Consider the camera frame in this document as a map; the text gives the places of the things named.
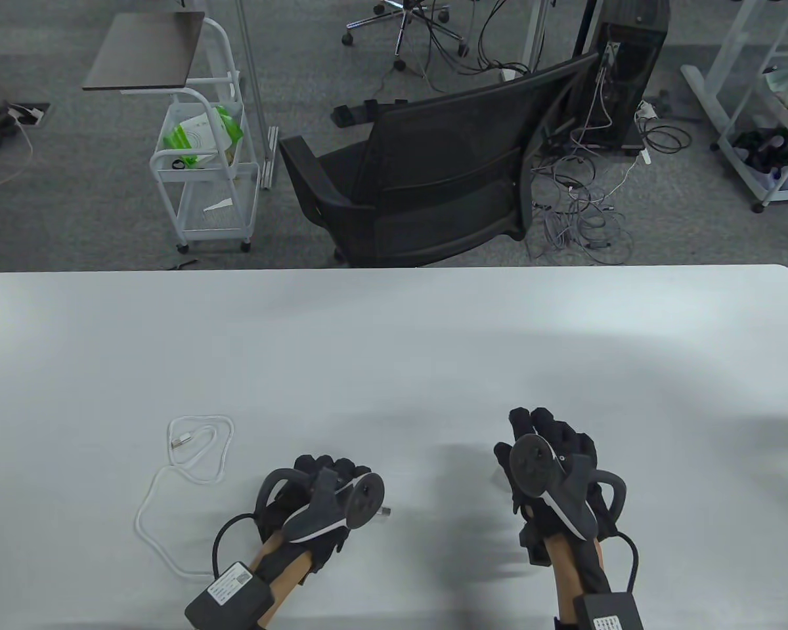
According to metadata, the person's right hand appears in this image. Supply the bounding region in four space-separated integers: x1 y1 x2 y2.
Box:
494 407 617 558

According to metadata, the person's left hand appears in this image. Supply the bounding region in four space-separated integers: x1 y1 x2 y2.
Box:
256 454 375 578

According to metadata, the white USB cable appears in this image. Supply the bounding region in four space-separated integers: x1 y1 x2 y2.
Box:
135 415 395 579

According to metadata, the person's right forearm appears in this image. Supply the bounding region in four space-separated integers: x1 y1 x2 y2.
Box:
544 535 613 629

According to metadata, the person's left forearm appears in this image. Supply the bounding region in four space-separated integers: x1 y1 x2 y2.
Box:
244 532 316 629

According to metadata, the dark grey glove-mounted controller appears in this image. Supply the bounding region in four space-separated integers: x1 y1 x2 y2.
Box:
510 434 628 542
256 467 386 544

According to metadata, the black box with white label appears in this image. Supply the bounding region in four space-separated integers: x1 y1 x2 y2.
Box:
575 592 644 630
185 561 274 630

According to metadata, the black mesh office chair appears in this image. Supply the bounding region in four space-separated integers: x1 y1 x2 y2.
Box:
278 51 600 268

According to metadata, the green and white packet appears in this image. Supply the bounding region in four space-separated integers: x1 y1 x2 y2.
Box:
163 105 244 166

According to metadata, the white rolling cart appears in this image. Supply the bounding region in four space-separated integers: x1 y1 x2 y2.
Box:
81 10 261 255

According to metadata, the white power strip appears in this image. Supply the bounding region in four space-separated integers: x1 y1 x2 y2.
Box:
634 100 657 165

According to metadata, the black computer tower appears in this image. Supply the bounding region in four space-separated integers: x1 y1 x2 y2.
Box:
575 0 670 157

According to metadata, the white rolling rack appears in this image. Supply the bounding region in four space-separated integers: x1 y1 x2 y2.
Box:
716 0 788 213

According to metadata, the chrome office chair base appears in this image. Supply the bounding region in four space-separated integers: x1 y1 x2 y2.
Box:
341 0 469 72

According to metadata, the floor socket box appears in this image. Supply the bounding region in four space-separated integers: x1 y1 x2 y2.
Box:
8 102 51 127

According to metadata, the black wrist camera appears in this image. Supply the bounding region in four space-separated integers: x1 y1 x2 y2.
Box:
517 524 552 566

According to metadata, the black glove cable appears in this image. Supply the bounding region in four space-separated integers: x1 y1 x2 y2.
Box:
211 514 263 579
612 530 640 595

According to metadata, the tangle of floor cables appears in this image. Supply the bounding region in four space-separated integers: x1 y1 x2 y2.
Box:
427 0 693 263

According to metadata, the thin white floor cable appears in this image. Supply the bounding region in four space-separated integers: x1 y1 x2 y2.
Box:
0 108 35 193

